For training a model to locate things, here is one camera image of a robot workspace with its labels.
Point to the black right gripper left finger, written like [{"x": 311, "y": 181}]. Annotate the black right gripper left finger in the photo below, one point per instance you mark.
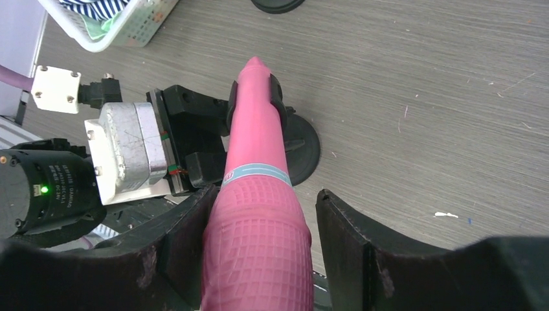
[{"x": 155, "y": 266}]

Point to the blue striped cloth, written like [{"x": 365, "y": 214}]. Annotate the blue striped cloth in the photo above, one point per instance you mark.
[{"x": 99, "y": 10}]

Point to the black microphone stand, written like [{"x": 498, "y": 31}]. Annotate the black microphone stand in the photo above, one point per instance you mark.
[
  {"x": 276, "y": 6},
  {"x": 300, "y": 150}
]

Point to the black front microphone stand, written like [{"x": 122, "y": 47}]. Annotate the black front microphone stand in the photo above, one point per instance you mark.
[{"x": 276, "y": 6}]

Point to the green cloth in basket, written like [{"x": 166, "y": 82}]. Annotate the green cloth in basket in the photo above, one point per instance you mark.
[{"x": 99, "y": 29}]

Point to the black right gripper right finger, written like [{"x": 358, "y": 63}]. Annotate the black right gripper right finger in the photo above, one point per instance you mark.
[{"x": 370, "y": 266}]

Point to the pink microphone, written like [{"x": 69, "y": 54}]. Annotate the pink microphone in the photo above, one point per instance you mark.
[{"x": 257, "y": 245}]

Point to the white plastic basket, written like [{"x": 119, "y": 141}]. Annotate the white plastic basket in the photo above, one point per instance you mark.
[{"x": 135, "y": 27}]

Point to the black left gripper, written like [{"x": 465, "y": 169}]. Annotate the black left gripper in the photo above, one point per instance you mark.
[{"x": 191, "y": 126}]

